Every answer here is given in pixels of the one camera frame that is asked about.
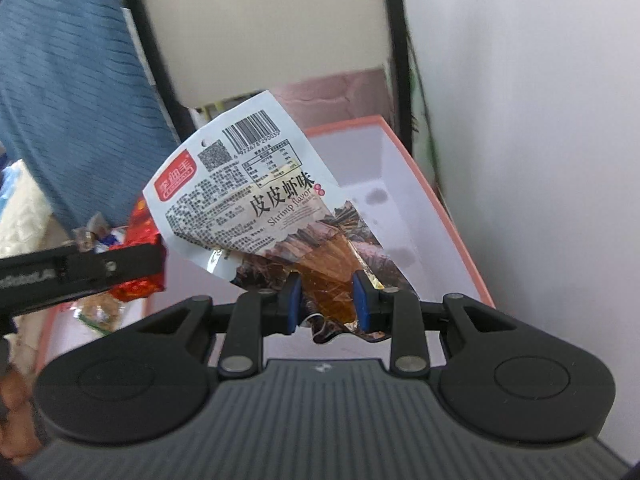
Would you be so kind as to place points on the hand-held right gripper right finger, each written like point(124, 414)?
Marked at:
point(361, 305)

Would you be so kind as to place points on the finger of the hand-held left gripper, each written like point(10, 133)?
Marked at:
point(130, 262)

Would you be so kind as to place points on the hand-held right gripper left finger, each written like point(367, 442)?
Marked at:
point(294, 300)

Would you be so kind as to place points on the red snack packet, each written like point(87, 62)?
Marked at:
point(142, 230)

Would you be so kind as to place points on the orange cardboard box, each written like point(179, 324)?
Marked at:
point(400, 185)

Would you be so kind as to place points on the white barcode snack packet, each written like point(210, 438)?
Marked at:
point(240, 170)

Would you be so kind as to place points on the person's left forearm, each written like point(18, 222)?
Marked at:
point(15, 402)

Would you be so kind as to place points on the clear wrapped candy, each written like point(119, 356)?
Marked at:
point(92, 232)

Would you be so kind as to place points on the pale crinkled snack packet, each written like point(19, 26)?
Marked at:
point(100, 312)

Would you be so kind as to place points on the cream fluffy cloth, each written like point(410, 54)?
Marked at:
point(25, 220)

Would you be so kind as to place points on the blue quilted blanket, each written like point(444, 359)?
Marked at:
point(75, 85)

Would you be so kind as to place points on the pink bag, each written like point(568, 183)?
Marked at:
point(340, 95)

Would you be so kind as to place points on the black framed cream chair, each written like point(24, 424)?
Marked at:
point(260, 25)

